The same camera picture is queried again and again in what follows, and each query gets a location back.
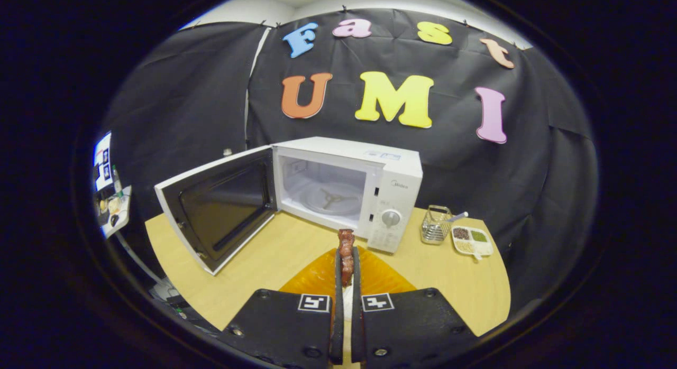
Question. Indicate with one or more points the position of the white poster board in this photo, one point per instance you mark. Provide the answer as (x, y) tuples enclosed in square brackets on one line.
[(103, 152)]

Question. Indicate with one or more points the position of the black backdrop cloth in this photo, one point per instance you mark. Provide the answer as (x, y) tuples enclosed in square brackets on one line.
[(449, 163)]

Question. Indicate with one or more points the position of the reddish brown meat piece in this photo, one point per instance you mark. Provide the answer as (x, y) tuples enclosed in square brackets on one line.
[(346, 252)]

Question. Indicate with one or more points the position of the white microwave oven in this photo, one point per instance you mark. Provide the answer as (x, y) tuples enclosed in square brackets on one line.
[(396, 173)]

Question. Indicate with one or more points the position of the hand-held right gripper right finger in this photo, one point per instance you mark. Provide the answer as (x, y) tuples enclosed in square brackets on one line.
[(357, 326)]

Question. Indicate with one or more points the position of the white divided condiment dish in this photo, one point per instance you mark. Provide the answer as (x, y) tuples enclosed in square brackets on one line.
[(470, 242)]

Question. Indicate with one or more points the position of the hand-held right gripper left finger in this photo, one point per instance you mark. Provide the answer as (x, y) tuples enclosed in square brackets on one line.
[(337, 326)]

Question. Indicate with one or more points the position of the white side table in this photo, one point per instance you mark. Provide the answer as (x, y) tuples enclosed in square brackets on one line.
[(119, 221)]

